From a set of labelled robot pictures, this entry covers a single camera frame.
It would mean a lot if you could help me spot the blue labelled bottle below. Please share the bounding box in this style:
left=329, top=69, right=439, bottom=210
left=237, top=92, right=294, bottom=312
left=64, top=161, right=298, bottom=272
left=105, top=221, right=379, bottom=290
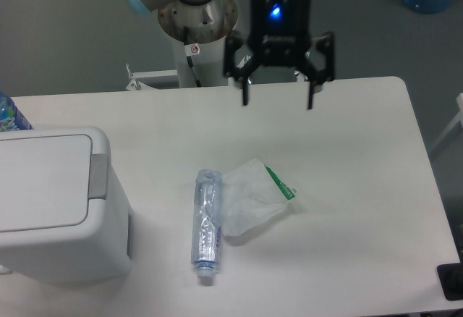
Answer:
left=1, top=92, right=33, bottom=132

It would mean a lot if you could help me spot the crushed clear plastic bottle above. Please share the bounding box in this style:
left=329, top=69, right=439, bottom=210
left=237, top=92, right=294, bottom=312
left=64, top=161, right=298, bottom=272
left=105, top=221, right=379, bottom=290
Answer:
left=190, top=169, right=224, bottom=286

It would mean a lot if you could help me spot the silver levelling foot bolt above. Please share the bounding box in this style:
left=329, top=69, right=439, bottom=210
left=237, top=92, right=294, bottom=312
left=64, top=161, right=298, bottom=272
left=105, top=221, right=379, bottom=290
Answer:
left=294, top=70, right=307, bottom=83

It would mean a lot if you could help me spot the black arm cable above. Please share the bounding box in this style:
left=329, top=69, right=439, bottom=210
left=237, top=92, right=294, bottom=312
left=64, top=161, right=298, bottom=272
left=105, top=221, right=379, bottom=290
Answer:
left=182, top=25, right=203, bottom=88

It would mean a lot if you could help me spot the black device at table edge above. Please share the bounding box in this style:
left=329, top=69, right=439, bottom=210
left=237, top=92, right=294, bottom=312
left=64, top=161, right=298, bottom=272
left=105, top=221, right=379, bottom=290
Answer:
left=437, top=263, right=462, bottom=301

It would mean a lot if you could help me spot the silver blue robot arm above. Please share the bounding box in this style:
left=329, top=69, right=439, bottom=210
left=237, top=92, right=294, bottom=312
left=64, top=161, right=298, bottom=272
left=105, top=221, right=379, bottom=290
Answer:
left=127, top=0, right=336, bottom=109

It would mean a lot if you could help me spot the white base frame with bolts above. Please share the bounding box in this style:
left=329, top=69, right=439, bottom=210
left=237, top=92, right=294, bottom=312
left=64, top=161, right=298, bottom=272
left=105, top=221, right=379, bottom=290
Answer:
left=126, top=64, right=240, bottom=91

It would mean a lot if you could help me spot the clear green-edged plastic bag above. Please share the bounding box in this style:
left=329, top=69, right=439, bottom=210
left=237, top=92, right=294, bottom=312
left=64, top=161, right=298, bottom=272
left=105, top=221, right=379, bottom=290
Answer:
left=221, top=158, right=297, bottom=237

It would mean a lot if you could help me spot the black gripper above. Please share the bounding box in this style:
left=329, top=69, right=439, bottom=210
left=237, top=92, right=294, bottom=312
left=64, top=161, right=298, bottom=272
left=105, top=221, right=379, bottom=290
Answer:
left=222, top=0, right=335, bottom=110

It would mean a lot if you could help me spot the white furniture leg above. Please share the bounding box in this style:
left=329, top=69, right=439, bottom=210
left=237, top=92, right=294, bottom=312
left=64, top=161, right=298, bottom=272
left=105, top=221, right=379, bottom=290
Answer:
left=429, top=93, right=462, bottom=161

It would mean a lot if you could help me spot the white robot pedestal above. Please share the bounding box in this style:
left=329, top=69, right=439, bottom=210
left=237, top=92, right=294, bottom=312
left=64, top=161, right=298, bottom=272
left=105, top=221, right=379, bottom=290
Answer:
left=171, top=38, right=228, bottom=88

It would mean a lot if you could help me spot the white push-lid trash can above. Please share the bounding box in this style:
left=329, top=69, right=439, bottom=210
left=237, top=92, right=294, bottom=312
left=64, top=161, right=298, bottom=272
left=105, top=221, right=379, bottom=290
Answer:
left=1, top=127, right=133, bottom=283

